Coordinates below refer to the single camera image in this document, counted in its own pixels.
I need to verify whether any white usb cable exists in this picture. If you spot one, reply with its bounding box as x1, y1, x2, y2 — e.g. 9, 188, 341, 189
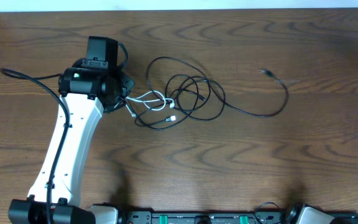
124, 90, 177, 123

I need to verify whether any black usb cable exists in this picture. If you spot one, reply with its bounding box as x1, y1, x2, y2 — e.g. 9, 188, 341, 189
134, 56, 290, 131

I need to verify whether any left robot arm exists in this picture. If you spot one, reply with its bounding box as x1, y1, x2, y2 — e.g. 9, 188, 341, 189
8, 36, 134, 223

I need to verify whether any left camera cable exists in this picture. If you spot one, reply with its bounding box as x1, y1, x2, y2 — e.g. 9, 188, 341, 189
0, 68, 73, 224

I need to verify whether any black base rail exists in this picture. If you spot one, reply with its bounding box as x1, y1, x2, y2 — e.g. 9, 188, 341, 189
117, 211, 285, 224

